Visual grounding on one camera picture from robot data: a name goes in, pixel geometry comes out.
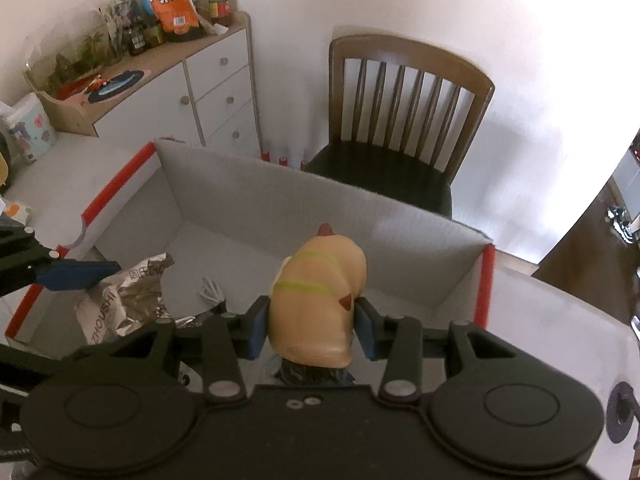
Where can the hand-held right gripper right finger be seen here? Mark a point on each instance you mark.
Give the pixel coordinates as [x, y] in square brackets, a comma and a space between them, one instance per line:
[364, 330]

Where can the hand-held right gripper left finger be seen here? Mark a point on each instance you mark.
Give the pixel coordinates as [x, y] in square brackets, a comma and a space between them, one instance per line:
[259, 330]

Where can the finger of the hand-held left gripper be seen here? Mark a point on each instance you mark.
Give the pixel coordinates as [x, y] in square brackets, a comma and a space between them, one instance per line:
[75, 275]

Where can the tan doll head toy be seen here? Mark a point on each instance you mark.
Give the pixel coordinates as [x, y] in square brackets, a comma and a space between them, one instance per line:
[315, 305]

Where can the silver foil snack packet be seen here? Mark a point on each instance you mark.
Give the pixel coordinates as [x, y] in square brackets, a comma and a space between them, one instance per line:
[125, 300]

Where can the red cardboard box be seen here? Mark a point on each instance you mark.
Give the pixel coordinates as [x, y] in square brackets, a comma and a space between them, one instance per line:
[240, 200]

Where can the heart print tissue pack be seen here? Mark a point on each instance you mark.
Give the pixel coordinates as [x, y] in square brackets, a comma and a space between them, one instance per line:
[30, 132]

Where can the row of red-capped bottles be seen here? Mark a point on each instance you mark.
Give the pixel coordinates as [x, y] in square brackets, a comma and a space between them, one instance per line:
[285, 158]

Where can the round blue dish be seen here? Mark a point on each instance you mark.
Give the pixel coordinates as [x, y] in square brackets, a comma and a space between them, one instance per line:
[115, 85]

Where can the wooden chair black seat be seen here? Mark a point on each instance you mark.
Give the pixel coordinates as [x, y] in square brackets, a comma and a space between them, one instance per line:
[400, 125]

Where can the glass tank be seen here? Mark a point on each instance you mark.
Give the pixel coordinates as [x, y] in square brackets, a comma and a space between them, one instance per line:
[75, 55]

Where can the white wooden sideboard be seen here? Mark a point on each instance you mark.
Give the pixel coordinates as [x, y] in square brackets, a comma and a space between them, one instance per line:
[200, 95]

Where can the dark green bottles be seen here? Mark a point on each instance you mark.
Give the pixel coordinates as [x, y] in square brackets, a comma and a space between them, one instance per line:
[145, 37]

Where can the black phone stand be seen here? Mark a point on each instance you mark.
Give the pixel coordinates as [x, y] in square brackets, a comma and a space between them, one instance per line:
[622, 412]

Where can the black white sneakers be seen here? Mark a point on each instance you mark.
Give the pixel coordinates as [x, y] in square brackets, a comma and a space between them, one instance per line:
[622, 222]

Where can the orange snack bag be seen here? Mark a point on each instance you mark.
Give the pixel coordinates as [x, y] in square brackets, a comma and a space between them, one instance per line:
[172, 5]

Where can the red lidded jar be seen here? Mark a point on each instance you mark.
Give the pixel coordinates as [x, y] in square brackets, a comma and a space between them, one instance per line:
[220, 7]

